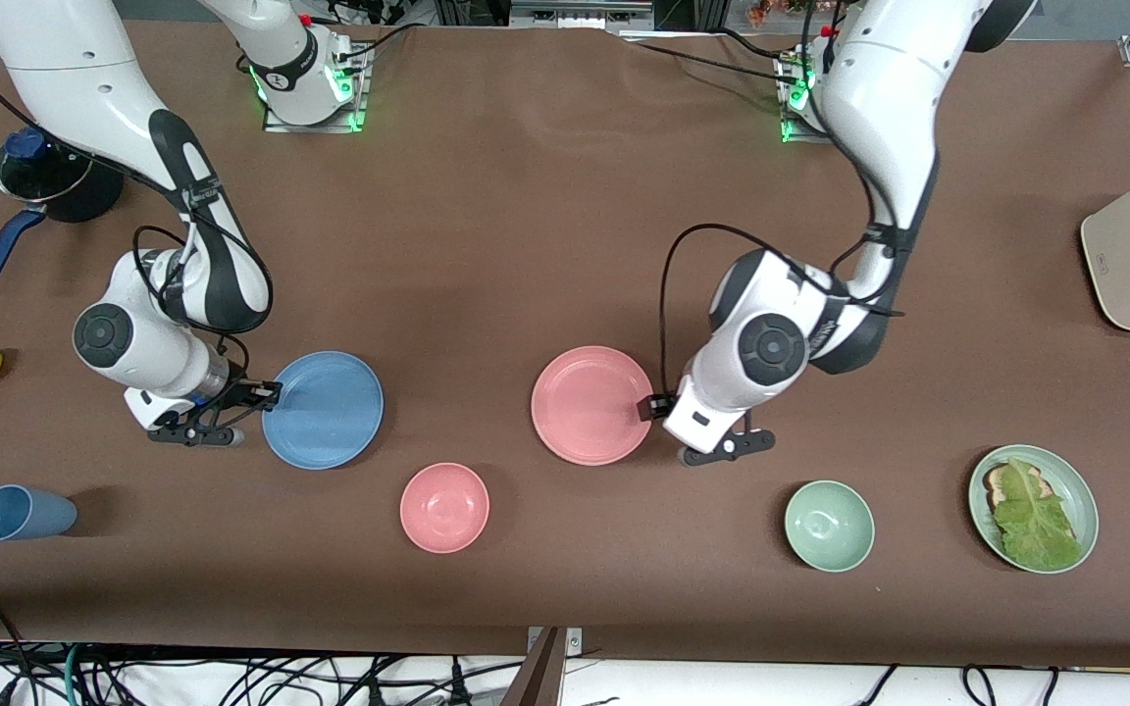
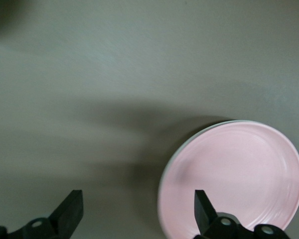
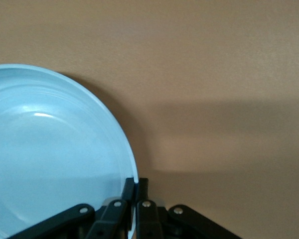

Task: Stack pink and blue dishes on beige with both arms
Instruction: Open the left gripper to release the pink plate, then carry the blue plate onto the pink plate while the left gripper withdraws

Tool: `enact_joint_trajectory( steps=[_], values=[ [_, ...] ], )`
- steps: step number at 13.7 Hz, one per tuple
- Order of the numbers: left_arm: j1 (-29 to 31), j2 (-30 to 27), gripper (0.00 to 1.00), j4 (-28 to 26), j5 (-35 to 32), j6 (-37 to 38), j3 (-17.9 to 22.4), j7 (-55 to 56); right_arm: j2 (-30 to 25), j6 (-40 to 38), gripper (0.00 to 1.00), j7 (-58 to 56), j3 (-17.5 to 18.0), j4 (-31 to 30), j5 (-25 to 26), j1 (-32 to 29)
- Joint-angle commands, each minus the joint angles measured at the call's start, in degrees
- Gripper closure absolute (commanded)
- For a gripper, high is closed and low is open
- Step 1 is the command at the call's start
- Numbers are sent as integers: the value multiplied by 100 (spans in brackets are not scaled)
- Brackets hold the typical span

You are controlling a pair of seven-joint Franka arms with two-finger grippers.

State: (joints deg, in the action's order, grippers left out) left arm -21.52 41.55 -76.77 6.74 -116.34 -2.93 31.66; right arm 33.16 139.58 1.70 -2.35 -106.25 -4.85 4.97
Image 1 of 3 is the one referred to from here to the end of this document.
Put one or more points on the small pink bowl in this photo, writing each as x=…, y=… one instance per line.
x=444, y=508

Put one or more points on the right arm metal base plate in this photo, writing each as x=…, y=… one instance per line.
x=315, y=127

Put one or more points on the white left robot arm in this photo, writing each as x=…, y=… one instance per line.
x=879, y=98

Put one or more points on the green lettuce leaf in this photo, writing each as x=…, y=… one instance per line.
x=1036, y=525

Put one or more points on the grey metal frame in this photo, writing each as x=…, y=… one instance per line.
x=575, y=15

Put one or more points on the toasted bread slice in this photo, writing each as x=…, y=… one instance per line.
x=997, y=482

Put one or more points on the blue cup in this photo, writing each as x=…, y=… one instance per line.
x=25, y=514

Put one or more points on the grey diagonal bar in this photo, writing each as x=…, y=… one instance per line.
x=536, y=681

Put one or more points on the silver metal bracket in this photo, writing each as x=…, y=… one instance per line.
x=575, y=642

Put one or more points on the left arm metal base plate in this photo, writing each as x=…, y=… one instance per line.
x=800, y=137

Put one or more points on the pink plate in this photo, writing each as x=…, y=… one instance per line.
x=590, y=404

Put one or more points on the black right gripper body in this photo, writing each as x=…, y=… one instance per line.
x=237, y=392

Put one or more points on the blue plate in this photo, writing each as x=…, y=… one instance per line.
x=330, y=412

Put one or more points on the glass lid blue knob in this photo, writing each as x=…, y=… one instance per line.
x=45, y=181

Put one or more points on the brown table cloth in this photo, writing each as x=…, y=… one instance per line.
x=526, y=245

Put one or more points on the green plate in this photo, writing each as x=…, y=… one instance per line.
x=1075, y=490

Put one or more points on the small green bowl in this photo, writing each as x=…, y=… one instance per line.
x=829, y=527

